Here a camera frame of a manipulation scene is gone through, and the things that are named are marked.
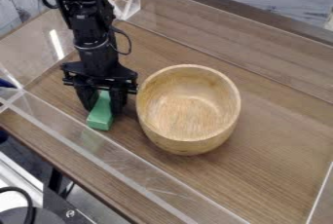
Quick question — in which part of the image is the brown wooden bowl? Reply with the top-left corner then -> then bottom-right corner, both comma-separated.
136,64 -> 242,156

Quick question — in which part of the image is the green rectangular block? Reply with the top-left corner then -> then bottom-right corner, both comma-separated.
85,91 -> 113,131

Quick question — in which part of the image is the grey metal base plate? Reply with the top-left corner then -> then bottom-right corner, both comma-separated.
42,187 -> 96,224

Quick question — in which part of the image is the black table leg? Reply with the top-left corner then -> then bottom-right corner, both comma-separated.
48,168 -> 64,193

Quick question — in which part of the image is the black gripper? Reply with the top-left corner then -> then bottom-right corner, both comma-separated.
61,44 -> 137,116

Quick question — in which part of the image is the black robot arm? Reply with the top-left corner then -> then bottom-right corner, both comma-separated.
48,0 -> 137,115

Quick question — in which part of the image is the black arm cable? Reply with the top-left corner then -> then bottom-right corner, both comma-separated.
108,25 -> 132,56

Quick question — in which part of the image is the black cable loop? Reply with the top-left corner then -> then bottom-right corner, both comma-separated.
0,186 -> 36,224

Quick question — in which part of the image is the clear acrylic corner bracket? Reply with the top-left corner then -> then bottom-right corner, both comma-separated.
108,0 -> 140,21

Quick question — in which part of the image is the blue object at edge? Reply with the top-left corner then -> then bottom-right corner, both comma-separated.
0,78 -> 16,89

